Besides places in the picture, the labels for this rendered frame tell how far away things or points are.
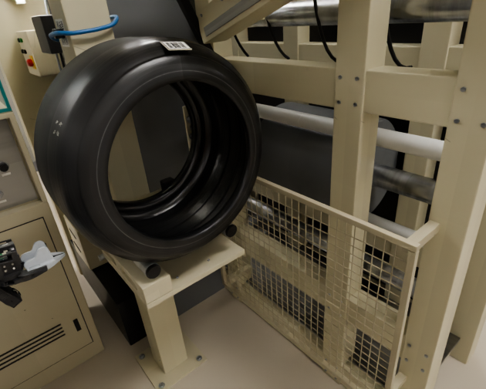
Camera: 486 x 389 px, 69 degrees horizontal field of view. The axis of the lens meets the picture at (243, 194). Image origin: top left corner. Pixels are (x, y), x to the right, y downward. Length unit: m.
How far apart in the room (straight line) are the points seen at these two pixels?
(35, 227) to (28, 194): 0.14
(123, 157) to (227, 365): 1.14
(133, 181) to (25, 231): 0.54
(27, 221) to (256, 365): 1.21
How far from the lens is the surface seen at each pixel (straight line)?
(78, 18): 1.21
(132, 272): 1.12
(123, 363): 2.06
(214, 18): 1.23
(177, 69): 0.86
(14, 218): 1.65
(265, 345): 1.97
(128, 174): 1.31
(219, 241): 1.27
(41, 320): 1.90
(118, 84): 0.81
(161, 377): 1.93
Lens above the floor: 1.53
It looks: 28 degrees down
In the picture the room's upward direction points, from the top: 5 degrees counter-clockwise
